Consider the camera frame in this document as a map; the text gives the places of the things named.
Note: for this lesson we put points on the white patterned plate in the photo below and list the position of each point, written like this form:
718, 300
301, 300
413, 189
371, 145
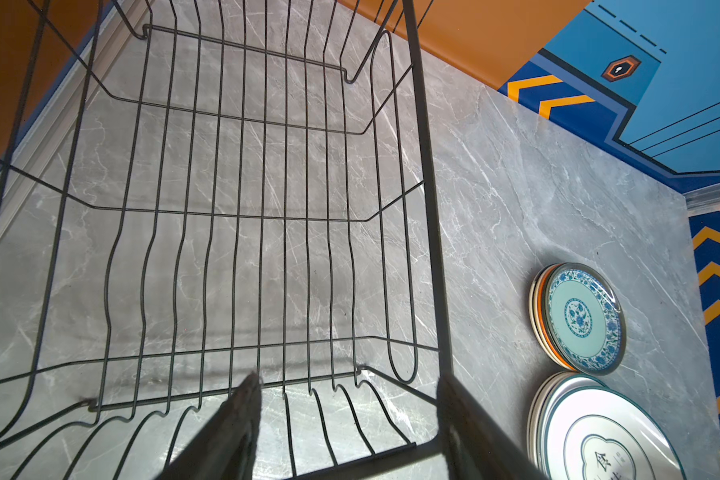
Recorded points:
550, 390
598, 433

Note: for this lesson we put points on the grey green plate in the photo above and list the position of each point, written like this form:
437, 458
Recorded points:
584, 318

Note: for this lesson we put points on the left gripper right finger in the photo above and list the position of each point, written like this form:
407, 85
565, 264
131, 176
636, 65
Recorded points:
473, 444

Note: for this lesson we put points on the black wire dish rack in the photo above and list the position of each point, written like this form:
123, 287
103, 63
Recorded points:
192, 191

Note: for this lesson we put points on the orange plate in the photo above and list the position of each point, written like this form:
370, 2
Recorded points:
559, 359

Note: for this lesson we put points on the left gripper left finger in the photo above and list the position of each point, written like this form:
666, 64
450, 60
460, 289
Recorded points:
225, 447

